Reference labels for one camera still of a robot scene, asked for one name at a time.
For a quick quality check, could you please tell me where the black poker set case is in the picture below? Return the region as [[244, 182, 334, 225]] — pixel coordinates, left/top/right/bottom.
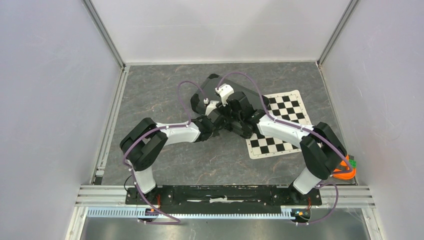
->
[[190, 73, 264, 115]]

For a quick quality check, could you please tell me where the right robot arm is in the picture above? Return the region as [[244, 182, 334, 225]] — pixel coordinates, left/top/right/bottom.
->
[[219, 90, 348, 204]]

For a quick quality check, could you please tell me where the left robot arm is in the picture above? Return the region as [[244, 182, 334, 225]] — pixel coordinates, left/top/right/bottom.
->
[[119, 110, 228, 204]]

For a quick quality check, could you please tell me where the black white checkered mat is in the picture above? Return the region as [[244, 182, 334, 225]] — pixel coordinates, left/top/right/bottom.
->
[[246, 90, 313, 159]]

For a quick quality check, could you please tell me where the orange tape dispenser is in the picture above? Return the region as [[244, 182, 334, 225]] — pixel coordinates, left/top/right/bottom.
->
[[332, 154, 358, 181]]

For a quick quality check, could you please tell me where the green toy block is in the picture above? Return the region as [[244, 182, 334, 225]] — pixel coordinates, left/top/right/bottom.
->
[[349, 159, 357, 169]]

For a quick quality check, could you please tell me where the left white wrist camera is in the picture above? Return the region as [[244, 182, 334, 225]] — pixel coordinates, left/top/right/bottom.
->
[[203, 98, 220, 116]]

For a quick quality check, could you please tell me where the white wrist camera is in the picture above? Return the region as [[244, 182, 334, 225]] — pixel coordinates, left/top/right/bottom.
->
[[203, 98, 220, 116], [215, 83, 234, 107]]

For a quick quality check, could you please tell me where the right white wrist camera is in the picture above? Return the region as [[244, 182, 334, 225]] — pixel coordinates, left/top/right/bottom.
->
[[215, 83, 234, 107]]

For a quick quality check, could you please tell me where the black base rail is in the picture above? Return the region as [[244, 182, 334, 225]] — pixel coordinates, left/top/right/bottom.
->
[[144, 185, 323, 215]]

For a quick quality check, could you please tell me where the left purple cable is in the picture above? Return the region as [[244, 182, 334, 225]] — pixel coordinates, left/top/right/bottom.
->
[[122, 80, 210, 225]]

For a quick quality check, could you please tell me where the purple cable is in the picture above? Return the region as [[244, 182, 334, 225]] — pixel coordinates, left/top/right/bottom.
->
[[122, 80, 210, 225], [215, 71, 355, 227]]

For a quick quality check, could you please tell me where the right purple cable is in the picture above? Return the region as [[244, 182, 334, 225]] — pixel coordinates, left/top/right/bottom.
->
[[215, 71, 355, 227]]

